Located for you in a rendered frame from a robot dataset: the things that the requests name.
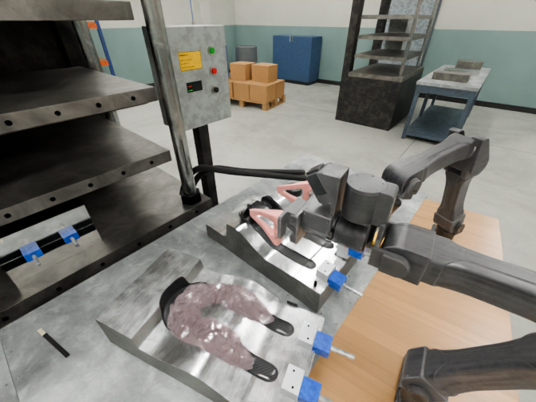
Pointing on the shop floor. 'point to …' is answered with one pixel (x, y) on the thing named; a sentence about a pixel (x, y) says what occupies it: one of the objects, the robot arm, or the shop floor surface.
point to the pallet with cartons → (256, 84)
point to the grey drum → (246, 53)
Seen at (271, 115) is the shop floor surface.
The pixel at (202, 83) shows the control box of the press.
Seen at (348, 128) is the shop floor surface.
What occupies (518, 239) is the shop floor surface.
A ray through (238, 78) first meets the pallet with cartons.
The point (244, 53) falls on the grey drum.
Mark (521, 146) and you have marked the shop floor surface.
